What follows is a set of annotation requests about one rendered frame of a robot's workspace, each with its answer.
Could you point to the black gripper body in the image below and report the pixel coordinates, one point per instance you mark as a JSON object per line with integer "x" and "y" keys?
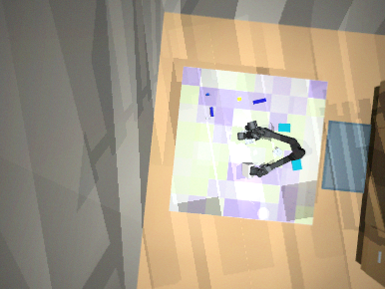
{"x": 242, "y": 136}

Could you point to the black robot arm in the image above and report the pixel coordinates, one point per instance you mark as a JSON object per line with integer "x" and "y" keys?
{"x": 297, "y": 151}

